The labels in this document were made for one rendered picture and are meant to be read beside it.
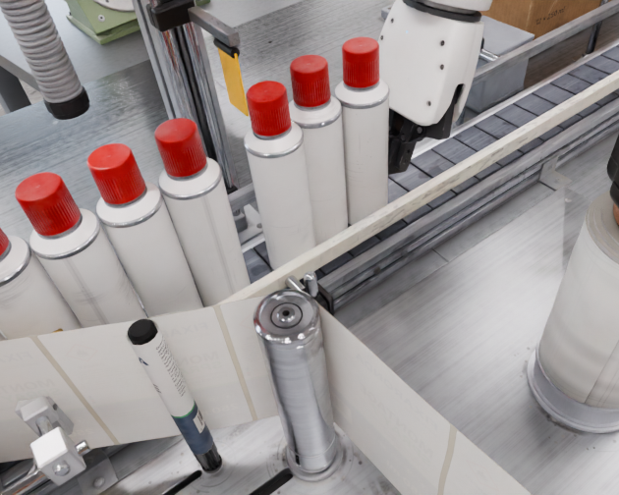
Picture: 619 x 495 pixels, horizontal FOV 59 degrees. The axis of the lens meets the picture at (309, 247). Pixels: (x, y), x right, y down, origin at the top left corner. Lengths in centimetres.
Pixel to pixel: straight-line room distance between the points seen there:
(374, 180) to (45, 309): 32
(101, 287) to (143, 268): 4
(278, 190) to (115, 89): 64
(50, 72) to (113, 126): 49
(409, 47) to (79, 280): 36
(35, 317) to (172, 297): 11
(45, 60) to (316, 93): 21
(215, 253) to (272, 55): 65
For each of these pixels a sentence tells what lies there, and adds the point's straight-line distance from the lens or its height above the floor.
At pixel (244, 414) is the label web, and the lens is 44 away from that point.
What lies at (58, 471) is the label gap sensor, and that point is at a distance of 38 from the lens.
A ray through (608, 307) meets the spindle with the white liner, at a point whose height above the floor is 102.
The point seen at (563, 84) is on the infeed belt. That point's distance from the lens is 89.
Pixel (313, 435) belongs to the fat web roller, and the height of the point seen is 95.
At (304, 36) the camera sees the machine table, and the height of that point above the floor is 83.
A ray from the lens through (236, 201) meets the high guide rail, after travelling 55.
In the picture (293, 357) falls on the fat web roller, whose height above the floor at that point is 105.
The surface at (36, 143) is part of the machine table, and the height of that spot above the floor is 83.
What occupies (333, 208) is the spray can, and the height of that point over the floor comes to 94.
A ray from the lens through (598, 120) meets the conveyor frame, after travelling 84.
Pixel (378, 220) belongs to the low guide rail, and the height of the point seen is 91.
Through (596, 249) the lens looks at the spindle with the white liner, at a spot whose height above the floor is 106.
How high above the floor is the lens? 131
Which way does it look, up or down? 46 degrees down
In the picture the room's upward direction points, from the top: 7 degrees counter-clockwise
